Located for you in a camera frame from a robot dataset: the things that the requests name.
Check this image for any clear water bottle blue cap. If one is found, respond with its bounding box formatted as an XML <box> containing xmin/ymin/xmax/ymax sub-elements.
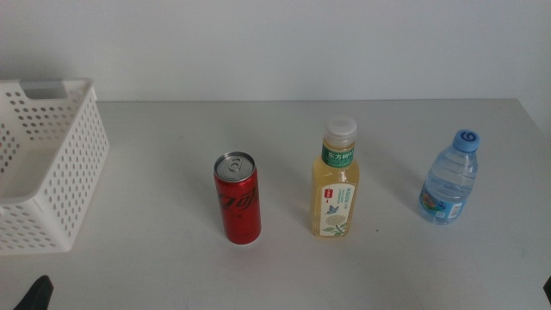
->
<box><xmin>418</xmin><ymin>128</ymin><xmax>481</xmax><ymax>226</ymax></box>

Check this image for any yellow tea bottle white cap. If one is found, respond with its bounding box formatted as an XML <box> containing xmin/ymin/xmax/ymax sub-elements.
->
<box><xmin>309</xmin><ymin>114</ymin><xmax>361</xmax><ymax>239</ymax></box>

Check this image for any red cola can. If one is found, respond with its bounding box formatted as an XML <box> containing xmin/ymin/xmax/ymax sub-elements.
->
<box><xmin>213</xmin><ymin>151</ymin><xmax>263</xmax><ymax>245</ymax></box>

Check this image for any white perforated plastic basket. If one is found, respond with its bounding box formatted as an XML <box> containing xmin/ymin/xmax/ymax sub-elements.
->
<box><xmin>0</xmin><ymin>77</ymin><xmax>111</xmax><ymax>256</ymax></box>

